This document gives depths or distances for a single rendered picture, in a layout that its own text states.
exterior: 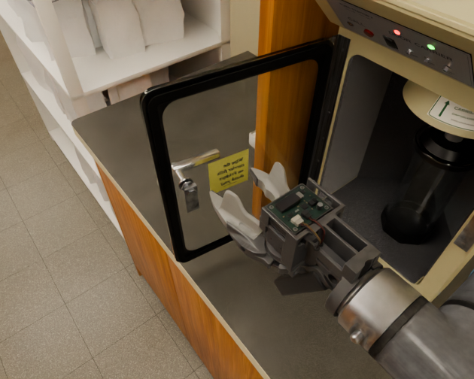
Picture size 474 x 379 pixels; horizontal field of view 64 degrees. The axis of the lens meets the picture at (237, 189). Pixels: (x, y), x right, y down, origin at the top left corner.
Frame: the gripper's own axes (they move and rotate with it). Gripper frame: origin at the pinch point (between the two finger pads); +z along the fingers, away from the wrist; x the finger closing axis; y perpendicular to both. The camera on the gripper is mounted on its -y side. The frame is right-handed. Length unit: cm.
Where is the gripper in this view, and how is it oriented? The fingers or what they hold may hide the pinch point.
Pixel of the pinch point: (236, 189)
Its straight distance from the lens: 50.5
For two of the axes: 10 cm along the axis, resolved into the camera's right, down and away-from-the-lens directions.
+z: -6.2, -5.8, 5.3
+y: 0.0, -6.7, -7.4
